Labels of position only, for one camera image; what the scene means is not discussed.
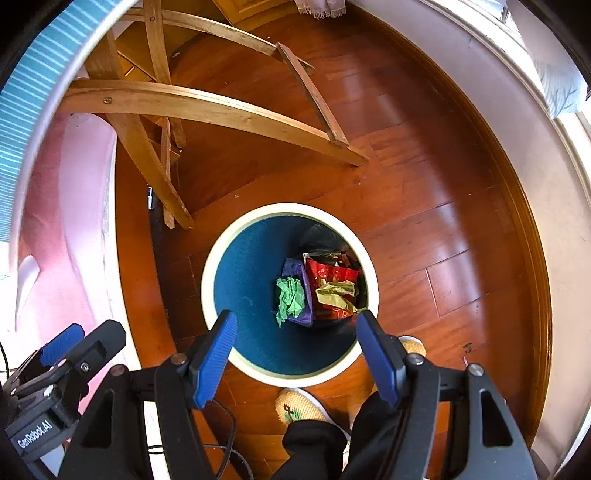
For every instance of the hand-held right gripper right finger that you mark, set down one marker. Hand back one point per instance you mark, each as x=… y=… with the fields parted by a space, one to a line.
x=381 y=360

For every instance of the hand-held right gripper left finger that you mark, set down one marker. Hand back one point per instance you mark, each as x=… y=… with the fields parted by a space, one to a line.
x=214 y=357

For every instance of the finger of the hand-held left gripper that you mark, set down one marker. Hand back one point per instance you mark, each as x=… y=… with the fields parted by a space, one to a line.
x=104 y=344
x=60 y=346

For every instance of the yellow wrapper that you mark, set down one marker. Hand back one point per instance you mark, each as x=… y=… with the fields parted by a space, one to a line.
x=334 y=293

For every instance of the dark blue bin cream rim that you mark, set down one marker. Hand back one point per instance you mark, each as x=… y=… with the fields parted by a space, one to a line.
x=249 y=277

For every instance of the purple plastic bag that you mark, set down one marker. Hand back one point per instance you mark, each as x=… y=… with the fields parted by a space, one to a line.
x=307 y=310

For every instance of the green paper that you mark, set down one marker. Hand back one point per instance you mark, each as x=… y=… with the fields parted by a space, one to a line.
x=288 y=300

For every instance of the orange snack pouch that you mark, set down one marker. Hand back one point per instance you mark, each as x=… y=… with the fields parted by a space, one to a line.
x=323 y=272

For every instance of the person's right yellow slipper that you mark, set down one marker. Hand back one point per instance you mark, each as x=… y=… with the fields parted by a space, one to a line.
x=412 y=344

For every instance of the person's yellow slipper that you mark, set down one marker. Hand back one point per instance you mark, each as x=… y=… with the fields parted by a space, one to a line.
x=300 y=406
x=412 y=344

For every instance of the person's right trouser leg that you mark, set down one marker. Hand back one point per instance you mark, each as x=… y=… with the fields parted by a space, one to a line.
x=374 y=429

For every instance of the person's trouser leg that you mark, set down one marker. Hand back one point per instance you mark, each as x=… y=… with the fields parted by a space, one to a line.
x=309 y=452
x=374 y=429

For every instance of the person's left yellow slipper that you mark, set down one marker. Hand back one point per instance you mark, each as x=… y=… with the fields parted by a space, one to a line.
x=300 y=406

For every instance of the person's left trouser leg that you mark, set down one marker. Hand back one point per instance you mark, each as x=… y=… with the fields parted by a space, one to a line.
x=309 y=452

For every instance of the pink bed blanket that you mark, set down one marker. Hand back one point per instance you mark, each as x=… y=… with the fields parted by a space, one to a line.
x=69 y=207

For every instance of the wooden dresser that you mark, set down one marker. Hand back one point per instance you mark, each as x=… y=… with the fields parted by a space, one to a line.
x=249 y=9

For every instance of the cream curtain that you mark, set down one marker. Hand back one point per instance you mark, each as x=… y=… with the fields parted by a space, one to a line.
x=321 y=7

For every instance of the wooden folding table frame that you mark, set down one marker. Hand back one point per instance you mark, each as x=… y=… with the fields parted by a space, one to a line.
x=184 y=99

